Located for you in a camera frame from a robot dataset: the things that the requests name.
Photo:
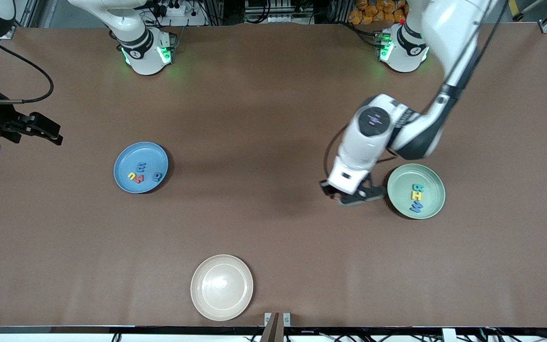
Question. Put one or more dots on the teal foam letter R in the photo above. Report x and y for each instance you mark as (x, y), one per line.
(418, 188)

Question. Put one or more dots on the yellow foam letter H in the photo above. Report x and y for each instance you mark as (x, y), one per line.
(417, 195)

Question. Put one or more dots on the blue foam capital W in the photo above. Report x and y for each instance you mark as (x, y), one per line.
(416, 207)

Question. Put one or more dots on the blue foam lowercase m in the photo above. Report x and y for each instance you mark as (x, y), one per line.
(141, 167)

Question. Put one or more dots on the red foam lowercase letter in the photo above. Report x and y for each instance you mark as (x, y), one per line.
(139, 179)

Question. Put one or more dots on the light blue foam lowercase letter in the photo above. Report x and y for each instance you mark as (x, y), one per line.
(158, 176)

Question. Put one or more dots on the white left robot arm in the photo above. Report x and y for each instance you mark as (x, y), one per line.
(449, 28)

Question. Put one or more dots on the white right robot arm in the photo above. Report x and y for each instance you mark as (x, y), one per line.
(136, 42)

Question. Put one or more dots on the pale green round plate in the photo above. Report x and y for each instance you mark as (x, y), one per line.
(401, 190)

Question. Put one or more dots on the blue round plate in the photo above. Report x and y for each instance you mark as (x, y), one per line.
(140, 154)

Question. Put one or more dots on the beige round plate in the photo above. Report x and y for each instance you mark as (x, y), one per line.
(221, 287)

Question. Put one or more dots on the pile of orange packets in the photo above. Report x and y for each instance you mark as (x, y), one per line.
(368, 12)

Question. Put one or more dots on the background equipment rack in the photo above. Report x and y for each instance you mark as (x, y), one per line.
(278, 19)

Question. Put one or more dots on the white power strip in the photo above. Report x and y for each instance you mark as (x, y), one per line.
(183, 19)

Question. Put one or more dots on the small silver metal bracket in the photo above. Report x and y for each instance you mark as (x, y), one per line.
(287, 320)
(268, 319)

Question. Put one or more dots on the dark slanted mounting post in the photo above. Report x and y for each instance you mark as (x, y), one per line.
(273, 330)

